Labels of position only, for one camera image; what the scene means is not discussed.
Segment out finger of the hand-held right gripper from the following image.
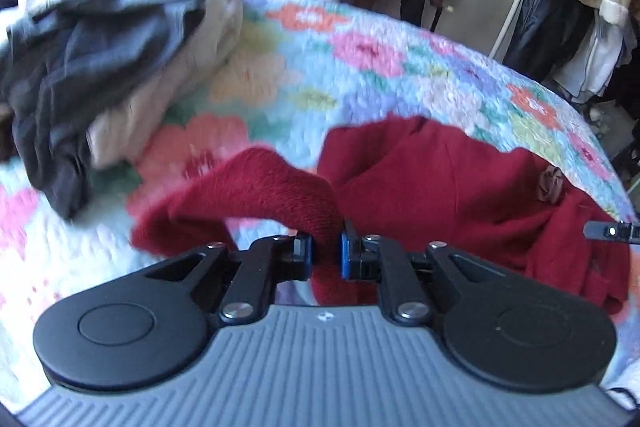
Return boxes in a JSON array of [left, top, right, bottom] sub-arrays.
[[583, 221, 640, 242]]

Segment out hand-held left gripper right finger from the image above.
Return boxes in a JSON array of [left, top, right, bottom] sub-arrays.
[[340, 219, 501, 327]]

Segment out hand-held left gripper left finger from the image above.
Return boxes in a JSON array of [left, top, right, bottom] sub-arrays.
[[144, 230, 316, 324]]

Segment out red knit sweater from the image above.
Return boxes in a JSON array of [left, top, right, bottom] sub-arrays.
[[131, 115, 629, 316]]

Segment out floral blanket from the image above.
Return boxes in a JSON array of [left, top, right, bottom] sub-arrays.
[[0, 0, 632, 408]]

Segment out beige garment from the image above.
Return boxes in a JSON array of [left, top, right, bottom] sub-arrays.
[[86, 0, 244, 170]]

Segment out black leather jacket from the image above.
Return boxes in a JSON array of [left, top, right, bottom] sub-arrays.
[[502, 0, 596, 82]]

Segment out dark grey garment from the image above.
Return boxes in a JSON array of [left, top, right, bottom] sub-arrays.
[[0, 0, 207, 220]]

